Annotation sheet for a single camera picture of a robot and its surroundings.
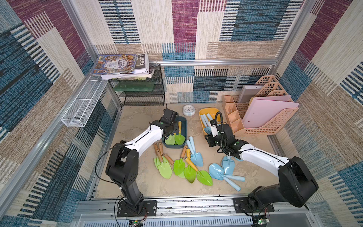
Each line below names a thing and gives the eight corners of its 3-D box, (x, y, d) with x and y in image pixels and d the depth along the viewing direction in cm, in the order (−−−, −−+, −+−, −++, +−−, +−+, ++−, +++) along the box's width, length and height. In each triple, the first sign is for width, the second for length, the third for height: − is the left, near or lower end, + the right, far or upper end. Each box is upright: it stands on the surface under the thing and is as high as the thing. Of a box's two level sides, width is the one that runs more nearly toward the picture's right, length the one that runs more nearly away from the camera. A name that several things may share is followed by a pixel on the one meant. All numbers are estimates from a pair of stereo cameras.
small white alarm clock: (182, 116, 115) (182, 113, 113) (182, 107, 121) (182, 104, 119) (195, 116, 115) (196, 113, 112) (195, 107, 121) (195, 104, 119)
